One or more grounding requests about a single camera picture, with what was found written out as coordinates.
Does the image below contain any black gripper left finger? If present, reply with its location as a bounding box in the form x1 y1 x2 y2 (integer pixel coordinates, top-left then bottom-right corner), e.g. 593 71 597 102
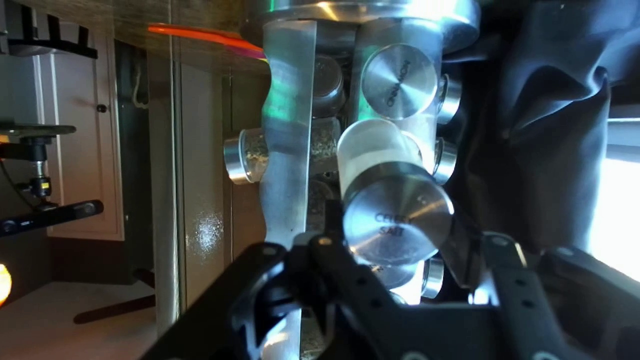
139 198 435 360

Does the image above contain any white cabinet door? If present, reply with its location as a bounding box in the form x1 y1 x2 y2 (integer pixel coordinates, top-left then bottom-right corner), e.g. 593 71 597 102
38 48 126 244

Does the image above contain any black camera stand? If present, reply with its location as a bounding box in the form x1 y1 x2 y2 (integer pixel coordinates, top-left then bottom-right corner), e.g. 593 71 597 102
0 119 105 241

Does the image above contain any dark curtain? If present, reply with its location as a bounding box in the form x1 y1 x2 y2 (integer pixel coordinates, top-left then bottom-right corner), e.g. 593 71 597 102
457 0 613 261

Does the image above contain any white framed window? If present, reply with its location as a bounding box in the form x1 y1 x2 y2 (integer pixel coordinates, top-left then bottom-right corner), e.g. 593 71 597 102
584 99 640 285

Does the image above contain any spice jar steel cap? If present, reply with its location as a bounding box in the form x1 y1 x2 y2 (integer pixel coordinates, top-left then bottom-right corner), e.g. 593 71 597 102
432 135 460 186
221 126 271 186
359 43 441 123
435 73 466 126
418 255 445 302
370 263 424 291

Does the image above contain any steel revolving spice rack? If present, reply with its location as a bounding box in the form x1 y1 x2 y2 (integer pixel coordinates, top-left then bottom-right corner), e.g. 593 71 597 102
242 0 484 323

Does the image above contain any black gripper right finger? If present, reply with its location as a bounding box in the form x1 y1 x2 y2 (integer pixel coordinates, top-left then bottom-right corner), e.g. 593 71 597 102
457 231 640 360

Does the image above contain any white salt jar steel cap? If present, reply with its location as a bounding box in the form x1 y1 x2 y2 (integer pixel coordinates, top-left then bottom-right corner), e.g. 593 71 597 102
334 119 457 266

